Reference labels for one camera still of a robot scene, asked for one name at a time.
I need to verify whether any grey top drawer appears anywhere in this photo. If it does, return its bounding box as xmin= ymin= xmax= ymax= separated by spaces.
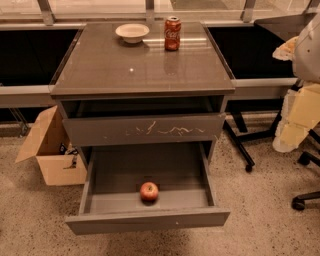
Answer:
xmin=63 ymin=97 xmax=225 ymax=146

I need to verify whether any red soda can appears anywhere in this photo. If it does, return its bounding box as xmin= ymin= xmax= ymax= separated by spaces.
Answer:
xmin=164 ymin=16 xmax=181 ymax=51

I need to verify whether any black office chair base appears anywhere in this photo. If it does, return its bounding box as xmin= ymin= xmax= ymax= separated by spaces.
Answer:
xmin=291 ymin=129 xmax=320 ymax=211

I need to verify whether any red apple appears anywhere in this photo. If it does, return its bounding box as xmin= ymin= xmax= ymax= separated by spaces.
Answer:
xmin=140 ymin=182 xmax=159 ymax=201

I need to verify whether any open cardboard box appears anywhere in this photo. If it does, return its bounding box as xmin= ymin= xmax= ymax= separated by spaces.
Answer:
xmin=16 ymin=106 xmax=87 ymax=186

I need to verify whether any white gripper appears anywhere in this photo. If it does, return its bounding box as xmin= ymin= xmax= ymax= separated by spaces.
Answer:
xmin=272 ymin=14 xmax=320 ymax=153

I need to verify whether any black side table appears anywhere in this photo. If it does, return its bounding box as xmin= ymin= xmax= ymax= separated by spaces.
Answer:
xmin=219 ymin=15 xmax=315 ymax=172

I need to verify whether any metal window railing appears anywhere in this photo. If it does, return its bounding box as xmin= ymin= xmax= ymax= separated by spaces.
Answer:
xmin=0 ymin=0 xmax=320 ymax=30

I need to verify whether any open grey middle drawer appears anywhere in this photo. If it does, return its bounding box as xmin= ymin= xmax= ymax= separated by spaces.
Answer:
xmin=66 ymin=142 xmax=230 ymax=235

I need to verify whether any white bowl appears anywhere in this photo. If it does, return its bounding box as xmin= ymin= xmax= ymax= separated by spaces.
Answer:
xmin=115 ymin=24 xmax=150 ymax=44

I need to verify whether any grey drawer cabinet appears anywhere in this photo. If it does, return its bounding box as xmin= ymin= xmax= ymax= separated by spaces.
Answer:
xmin=51 ymin=22 xmax=235 ymax=162

